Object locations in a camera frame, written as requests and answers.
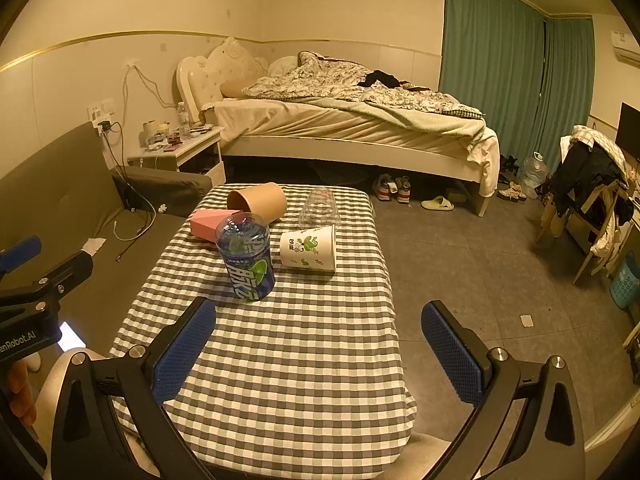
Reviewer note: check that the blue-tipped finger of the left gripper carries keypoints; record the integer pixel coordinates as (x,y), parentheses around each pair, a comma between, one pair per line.
(22,252)

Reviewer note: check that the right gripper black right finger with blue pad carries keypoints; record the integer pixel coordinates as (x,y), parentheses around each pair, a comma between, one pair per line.
(546,443)

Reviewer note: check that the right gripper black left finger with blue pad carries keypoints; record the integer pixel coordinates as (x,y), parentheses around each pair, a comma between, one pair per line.
(88,441)

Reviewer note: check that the blue labelled plastic bottle cup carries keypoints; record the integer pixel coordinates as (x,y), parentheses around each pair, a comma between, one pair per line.
(243,240)

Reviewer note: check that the pink paper cup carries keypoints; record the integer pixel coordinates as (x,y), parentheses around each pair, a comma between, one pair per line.
(204,222)

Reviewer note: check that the brown kraft paper cup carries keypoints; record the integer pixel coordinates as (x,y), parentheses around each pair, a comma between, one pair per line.
(266,200)

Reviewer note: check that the white paper cup green print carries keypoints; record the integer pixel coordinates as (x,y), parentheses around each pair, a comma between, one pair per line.
(312,249)

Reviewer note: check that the clear plastic cup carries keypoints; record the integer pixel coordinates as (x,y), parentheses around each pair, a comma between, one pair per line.
(319,209)

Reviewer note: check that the person's left hand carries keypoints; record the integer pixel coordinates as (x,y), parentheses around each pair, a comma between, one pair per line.
(21,401)

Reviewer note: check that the dark grey sofa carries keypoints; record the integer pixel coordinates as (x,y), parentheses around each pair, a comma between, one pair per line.
(65,194)

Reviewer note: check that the white paper scrap on floor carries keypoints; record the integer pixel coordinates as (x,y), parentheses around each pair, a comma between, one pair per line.
(527,320)

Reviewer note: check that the teal plastic basket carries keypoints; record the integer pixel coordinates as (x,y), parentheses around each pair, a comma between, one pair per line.
(624,288)

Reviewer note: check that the dark grey sofa cushion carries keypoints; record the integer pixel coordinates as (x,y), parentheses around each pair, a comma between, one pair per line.
(180,192)

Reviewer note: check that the white bedside table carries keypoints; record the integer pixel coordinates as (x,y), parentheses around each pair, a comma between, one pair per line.
(201,153)

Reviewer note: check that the grey checkered tablecloth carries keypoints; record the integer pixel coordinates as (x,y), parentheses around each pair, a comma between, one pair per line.
(306,383)

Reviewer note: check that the beige shoes by curtain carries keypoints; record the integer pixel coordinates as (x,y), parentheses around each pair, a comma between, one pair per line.
(513,193)

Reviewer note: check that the wooden chair with clothes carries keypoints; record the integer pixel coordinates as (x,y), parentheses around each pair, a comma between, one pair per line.
(593,184)

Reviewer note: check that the green slipper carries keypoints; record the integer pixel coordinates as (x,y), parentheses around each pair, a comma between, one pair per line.
(439,203)

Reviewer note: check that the large clear water jug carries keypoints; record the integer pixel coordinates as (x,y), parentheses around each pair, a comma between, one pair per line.
(533,174)

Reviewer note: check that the cream tufted headboard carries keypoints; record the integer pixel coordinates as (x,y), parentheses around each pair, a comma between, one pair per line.
(199,78)

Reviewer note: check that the right sneaker under bed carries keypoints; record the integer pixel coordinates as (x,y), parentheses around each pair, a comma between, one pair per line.
(403,189)

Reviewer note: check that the sneaker under bed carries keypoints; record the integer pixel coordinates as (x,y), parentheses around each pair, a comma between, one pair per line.
(403,189)
(384,187)

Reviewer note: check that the left sneaker under bed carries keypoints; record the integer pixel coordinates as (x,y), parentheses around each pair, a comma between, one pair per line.
(384,187)

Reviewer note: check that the black television screen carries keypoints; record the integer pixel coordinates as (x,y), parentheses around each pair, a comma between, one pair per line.
(628,131)

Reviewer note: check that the patterned duvet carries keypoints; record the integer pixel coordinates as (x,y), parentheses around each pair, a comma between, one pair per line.
(319,77)

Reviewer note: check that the green curtain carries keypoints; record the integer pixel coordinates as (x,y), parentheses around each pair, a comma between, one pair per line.
(532,76)

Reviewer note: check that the black garment on bed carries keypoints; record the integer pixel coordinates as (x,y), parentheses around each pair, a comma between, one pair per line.
(388,80)

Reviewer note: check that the white air conditioner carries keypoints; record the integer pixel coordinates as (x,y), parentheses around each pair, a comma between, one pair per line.
(626,47)

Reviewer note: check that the white wall power strip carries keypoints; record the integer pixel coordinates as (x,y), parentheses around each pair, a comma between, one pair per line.
(102,114)

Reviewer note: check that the white bed frame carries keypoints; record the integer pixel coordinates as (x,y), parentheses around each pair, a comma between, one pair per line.
(446,146)

